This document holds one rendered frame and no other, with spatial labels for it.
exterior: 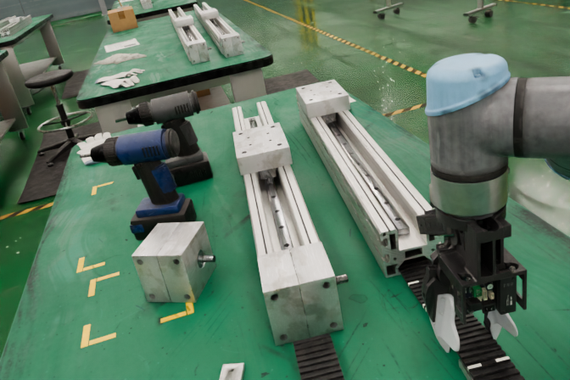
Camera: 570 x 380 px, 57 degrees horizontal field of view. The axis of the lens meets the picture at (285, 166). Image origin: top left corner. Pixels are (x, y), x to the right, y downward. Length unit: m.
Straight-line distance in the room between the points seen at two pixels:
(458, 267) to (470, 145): 0.15
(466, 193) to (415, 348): 0.28
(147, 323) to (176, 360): 0.11
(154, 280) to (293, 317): 0.26
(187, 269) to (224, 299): 0.08
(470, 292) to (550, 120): 0.21
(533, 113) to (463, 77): 0.07
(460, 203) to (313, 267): 0.27
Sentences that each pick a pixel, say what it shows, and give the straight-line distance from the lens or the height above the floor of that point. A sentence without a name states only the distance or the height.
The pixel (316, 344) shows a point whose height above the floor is 0.81.
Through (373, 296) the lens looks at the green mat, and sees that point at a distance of 0.84.
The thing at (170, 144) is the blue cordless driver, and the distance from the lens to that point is 1.02.
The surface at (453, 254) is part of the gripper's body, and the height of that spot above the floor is 0.95.
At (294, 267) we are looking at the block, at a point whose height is 0.87.
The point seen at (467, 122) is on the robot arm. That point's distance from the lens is 0.51.
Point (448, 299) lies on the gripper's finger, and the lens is 0.65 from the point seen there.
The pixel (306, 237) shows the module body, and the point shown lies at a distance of 0.83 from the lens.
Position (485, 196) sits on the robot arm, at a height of 1.04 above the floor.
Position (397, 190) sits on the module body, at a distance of 0.95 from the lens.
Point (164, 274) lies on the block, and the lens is 0.89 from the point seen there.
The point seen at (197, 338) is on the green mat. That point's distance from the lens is 0.84.
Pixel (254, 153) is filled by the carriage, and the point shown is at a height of 0.90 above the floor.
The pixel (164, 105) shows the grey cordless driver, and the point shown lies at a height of 0.98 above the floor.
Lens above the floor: 1.31
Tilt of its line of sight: 24 degrees down
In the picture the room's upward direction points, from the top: 11 degrees counter-clockwise
